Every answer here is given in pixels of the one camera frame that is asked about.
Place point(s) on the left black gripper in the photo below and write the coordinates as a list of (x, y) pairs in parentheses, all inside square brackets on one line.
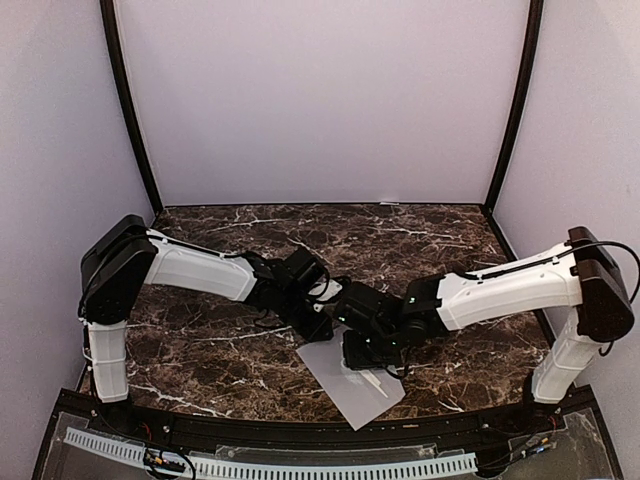
[(318, 332)]

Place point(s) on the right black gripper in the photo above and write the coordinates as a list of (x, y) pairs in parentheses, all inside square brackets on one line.
[(356, 360)]

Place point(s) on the grey envelope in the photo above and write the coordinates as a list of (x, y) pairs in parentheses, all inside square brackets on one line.
[(358, 402)]

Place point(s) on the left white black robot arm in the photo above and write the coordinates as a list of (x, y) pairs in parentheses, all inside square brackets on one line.
[(130, 256)]

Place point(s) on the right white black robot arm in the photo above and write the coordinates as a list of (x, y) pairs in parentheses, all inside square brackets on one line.
[(578, 274)]

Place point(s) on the small circuit board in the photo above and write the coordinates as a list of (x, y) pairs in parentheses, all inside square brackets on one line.
[(159, 462)]

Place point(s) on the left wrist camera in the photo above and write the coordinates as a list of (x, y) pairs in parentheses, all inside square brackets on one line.
[(328, 292)]

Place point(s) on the white slotted cable duct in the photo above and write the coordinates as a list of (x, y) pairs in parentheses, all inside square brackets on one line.
[(236, 463)]

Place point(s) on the black front rail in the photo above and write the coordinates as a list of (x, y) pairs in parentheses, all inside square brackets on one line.
[(580, 417)]

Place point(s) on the left black frame post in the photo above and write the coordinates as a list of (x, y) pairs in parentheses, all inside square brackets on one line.
[(128, 109)]

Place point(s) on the black frame post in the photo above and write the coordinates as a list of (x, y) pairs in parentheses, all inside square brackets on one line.
[(128, 109), (525, 70)]

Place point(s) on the right black frame post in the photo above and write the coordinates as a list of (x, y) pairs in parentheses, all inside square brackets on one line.
[(525, 70)]

